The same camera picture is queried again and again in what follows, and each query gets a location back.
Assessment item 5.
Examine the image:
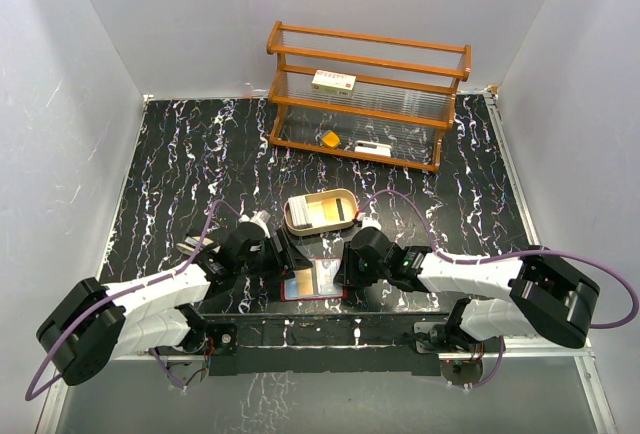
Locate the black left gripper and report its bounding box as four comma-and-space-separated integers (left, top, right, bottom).
236, 228, 311, 285

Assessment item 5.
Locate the white yellow credit card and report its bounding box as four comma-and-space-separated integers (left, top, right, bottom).
315, 258, 343, 298

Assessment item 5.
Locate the gold credit card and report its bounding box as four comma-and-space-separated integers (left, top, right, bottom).
292, 269, 315, 299

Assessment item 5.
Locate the red card holder wallet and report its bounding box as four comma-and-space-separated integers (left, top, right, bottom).
280, 258, 347, 302

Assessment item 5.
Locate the beige oval card tray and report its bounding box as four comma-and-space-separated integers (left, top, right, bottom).
284, 188, 359, 237

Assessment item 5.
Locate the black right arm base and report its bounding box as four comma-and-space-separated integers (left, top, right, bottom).
401, 298, 506, 393

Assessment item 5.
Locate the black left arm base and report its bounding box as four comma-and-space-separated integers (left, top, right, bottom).
148, 304, 237, 395

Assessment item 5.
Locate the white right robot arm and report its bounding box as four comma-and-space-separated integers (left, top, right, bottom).
334, 226, 600, 351

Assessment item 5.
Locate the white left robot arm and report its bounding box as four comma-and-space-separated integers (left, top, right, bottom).
36, 222, 312, 386

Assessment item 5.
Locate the orange yellow small block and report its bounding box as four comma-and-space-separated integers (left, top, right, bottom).
320, 130, 341, 149

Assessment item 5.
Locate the white stapler on shelf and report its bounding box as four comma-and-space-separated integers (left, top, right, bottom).
354, 140, 392, 158

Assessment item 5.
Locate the white red medicine box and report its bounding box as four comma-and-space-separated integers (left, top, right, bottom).
311, 70, 357, 98

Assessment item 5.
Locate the orange wooden shelf rack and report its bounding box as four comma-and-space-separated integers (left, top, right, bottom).
266, 21, 472, 172

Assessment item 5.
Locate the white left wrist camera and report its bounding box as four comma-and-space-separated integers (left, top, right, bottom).
239, 210, 271, 238

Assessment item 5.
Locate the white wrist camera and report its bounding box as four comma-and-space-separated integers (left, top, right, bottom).
239, 210, 271, 238
354, 211, 381, 230

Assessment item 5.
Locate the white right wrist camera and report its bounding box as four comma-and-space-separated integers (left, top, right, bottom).
354, 211, 381, 230

